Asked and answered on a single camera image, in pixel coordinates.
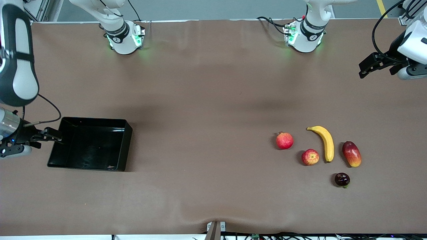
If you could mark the yellow banana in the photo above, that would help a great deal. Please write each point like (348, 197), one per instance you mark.
(327, 141)

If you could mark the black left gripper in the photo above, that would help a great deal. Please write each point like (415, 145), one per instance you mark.
(394, 57)

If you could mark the red yellow mango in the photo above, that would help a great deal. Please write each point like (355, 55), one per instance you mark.
(351, 154)

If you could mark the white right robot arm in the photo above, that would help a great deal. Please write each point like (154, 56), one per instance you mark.
(18, 66)

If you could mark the red pomegranate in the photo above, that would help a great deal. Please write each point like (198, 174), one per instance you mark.
(284, 140)

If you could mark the black plastic box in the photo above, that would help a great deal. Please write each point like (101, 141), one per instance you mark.
(88, 145)

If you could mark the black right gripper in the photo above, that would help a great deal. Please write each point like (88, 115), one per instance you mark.
(22, 133)

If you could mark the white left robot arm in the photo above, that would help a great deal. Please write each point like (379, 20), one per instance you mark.
(308, 36)

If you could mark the red yellow apple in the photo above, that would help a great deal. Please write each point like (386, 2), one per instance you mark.
(310, 157)

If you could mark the aluminium frame profile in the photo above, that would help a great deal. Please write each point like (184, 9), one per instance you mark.
(43, 10)
(408, 15)

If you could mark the dark purple mangosteen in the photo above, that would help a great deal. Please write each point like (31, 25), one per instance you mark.
(342, 179)

